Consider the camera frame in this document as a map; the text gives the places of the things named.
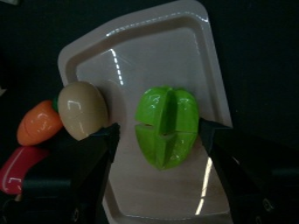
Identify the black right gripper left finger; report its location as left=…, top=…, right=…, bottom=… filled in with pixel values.
left=22, top=122, right=121, bottom=224

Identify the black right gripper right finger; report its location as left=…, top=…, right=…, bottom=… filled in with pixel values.
left=197, top=117, right=299, bottom=224

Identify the red pepper toy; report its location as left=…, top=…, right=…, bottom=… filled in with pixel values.
left=0, top=146, right=51, bottom=195

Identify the beige toy egg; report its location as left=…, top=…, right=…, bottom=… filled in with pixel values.
left=57, top=80, right=109, bottom=142

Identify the orange toy carrot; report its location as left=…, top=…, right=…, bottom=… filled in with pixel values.
left=16, top=100, right=64, bottom=147

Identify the green toy pepper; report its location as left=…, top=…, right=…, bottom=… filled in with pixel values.
left=133, top=86, right=201, bottom=171

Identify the pink plastic cutting board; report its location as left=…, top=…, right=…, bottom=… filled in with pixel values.
left=57, top=0, right=235, bottom=224

